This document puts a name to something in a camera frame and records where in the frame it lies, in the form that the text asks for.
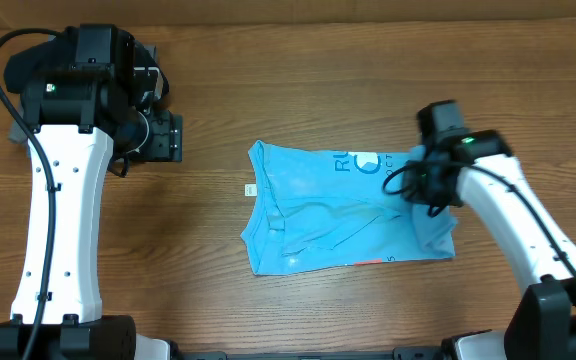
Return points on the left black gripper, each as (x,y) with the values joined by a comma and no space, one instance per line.
(168,144)

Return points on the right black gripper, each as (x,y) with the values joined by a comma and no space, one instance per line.
(415,185)

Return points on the light blue printed t-shirt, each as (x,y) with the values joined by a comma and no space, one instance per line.
(321,209)

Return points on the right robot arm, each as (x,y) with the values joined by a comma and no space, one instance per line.
(479,170)

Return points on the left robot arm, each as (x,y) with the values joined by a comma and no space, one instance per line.
(89,101)

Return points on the black folded t-shirt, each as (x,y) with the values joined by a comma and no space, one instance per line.
(21,67)

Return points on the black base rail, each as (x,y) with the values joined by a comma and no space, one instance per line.
(401,353)

